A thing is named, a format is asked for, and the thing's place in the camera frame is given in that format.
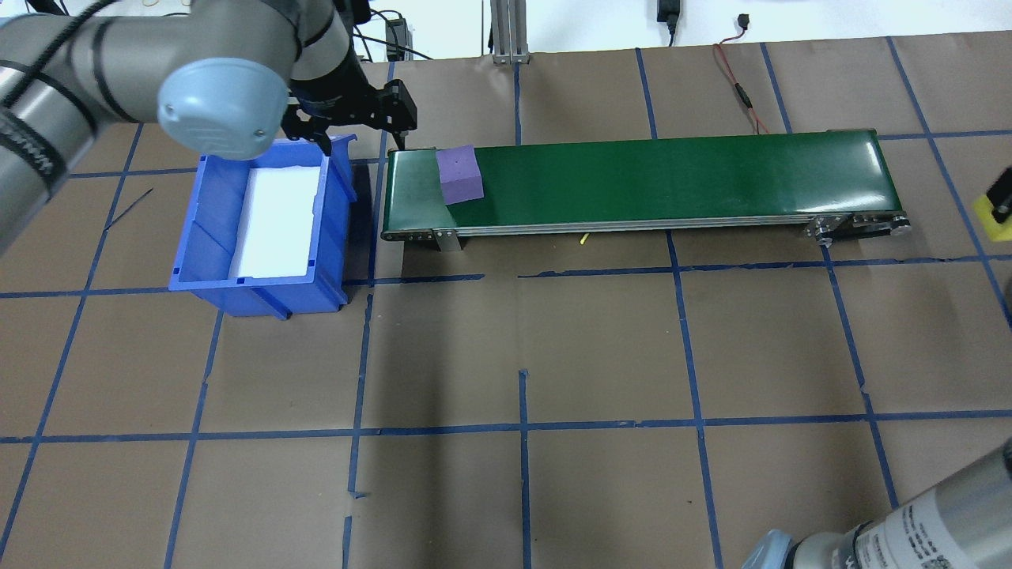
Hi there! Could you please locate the yellow foam block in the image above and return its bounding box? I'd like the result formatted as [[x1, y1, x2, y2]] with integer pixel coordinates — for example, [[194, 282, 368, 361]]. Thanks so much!
[[972, 193, 1012, 243]]

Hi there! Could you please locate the purple foam block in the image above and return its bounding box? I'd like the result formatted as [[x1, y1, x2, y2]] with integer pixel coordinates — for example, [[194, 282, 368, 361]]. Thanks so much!
[[436, 145, 485, 207]]

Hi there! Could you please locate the white foam sheet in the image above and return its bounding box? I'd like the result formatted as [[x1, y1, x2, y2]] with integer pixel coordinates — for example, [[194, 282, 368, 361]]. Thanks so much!
[[236, 164, 327, 278]]

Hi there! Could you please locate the blue plastic storage bin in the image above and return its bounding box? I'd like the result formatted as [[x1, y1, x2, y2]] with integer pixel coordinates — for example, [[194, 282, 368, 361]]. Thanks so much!
[[168, 133, 358, 320]]

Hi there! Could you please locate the green conveyor belt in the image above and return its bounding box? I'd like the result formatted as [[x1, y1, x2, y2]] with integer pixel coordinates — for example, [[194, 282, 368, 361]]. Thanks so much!
[[380, 128, 912, 254]]

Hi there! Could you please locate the black looped cable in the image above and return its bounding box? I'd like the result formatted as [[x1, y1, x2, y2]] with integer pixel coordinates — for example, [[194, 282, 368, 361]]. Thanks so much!
[[348, 6, 436, 62]]

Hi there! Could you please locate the aluminium profile post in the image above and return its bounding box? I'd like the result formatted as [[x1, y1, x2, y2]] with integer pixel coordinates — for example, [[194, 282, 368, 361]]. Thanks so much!
[[489, 0, 532, 66]]

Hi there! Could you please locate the red conveyor cable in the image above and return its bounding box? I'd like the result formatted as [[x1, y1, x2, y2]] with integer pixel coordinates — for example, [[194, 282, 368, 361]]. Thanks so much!
[[713, 13, 770, 136]]

